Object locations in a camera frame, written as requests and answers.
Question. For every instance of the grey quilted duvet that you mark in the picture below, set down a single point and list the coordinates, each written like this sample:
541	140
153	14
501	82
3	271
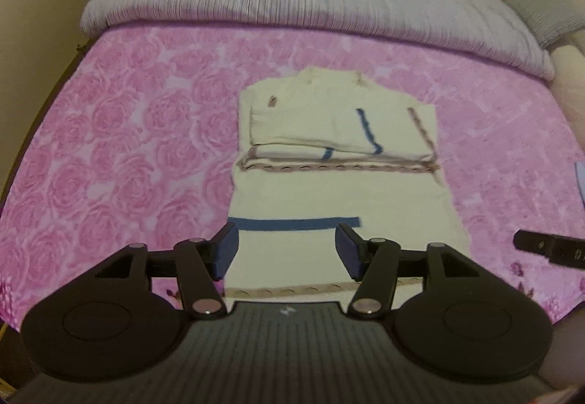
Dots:
486	28

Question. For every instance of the pink floral blanket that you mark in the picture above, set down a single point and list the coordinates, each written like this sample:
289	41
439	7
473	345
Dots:
139	143

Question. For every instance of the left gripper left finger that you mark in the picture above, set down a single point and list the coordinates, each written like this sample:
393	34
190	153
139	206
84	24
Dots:
199	265

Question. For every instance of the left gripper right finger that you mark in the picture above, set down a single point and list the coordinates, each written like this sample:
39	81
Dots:
373	264

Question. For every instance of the cream knit sweater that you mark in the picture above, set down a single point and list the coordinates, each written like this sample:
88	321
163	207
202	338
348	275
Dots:
324	147

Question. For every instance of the grey knit pillow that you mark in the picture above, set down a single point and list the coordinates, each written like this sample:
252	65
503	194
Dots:
549	20

